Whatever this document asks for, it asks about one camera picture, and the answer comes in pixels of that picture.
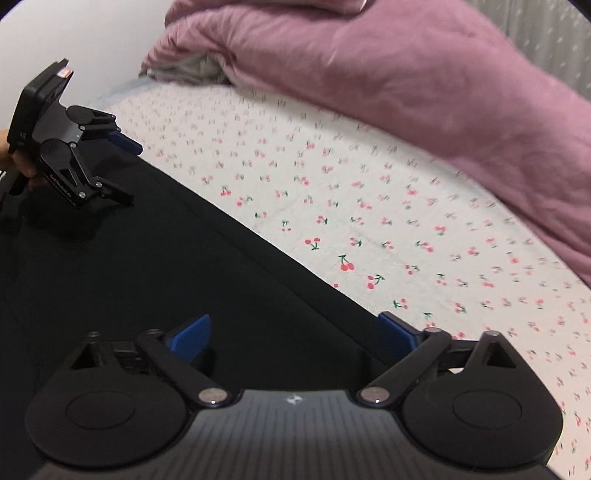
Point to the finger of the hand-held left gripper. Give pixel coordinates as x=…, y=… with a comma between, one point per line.
x=131, y=146
x=115, y=195

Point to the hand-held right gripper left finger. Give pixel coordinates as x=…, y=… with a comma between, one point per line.
x=191, y=339

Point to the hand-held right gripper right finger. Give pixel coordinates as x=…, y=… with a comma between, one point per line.
x=395, y=334

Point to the black pants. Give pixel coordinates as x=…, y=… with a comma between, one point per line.
x=138, y=254

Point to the person's left hand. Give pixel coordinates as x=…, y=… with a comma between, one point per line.
x=25, y=168

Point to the cherry print bed sheet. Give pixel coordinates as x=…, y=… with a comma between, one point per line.
x=369, y=230

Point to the pink duvet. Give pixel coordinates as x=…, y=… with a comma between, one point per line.
x=369, y=69

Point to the pale patterned curtain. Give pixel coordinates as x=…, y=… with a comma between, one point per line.
x=545, y=46

